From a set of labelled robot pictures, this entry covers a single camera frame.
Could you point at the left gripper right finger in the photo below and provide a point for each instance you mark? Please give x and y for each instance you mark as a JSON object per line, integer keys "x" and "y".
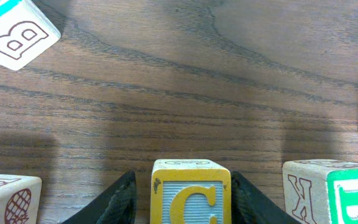
{"x": 250, "y": 206}

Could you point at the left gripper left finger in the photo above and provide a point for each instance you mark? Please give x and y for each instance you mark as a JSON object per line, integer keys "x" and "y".
{"x": 116, "y": 205}

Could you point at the yellow O block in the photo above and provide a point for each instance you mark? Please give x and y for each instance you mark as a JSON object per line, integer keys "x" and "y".
{"x": 19, "y": 198}

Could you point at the green B block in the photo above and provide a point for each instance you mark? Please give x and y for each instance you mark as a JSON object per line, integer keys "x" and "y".
{"x": 321, "y": 190}

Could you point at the blue X block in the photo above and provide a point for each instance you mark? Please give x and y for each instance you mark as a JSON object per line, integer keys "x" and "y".
{"x": 25, "y": 33}

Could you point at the yellow C block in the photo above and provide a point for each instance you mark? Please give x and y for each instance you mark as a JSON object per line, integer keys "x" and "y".
{"x": 190, "y": 191}

